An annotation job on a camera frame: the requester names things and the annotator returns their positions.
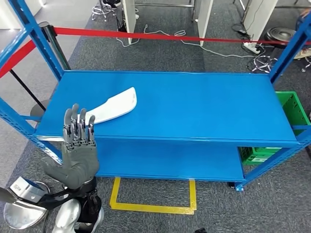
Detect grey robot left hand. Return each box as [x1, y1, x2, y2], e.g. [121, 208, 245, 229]
[41, 103, 100, 190]

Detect white curved plastic part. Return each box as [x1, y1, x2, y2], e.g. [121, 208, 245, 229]
[77, 86, 137, 125]

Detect blue metal shelf rack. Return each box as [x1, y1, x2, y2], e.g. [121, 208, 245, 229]
[0, 0, 311, 193]

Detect black pole stanchion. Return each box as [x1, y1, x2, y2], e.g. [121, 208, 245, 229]
[9, 70, 51, 118]

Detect belt barrier stanchion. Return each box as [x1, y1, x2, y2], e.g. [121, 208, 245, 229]
[38, 21, 72, 71]

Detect red barrier belt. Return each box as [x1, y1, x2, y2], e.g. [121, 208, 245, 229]
[53, 27, 311, 46]
[0, 39, 37, 80]

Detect black router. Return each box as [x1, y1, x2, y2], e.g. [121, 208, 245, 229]
[116, 15, 127, 33]

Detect chrome stool star base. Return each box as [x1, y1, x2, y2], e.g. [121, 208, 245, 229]
[251, 54, 279, 74]
[91, 0, 115, 22]

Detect white panel-leg desk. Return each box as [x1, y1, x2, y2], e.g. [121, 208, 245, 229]
[243, 0, 311, 41]
[121, 0, 214, 47]

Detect green plastic crate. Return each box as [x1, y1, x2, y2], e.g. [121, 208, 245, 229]
[238, 146, 282, 166]
[276, 91, 311, 136]

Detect white power strip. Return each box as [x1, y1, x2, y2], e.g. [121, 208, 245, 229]
[243, 42, 260, 54]

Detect dark round ribbed base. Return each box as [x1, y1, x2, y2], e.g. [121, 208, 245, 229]
[264, 27, 297, 50]

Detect person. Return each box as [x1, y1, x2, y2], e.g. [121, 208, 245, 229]
[294, 8, 311, 60]

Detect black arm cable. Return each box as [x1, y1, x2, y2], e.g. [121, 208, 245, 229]
[42, 210, 51, 233]

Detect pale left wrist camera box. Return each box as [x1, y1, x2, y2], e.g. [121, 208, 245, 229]
[10, 176, 43, 204]

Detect white floor cable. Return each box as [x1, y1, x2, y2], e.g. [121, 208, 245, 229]
[116, 24, 256, 59]

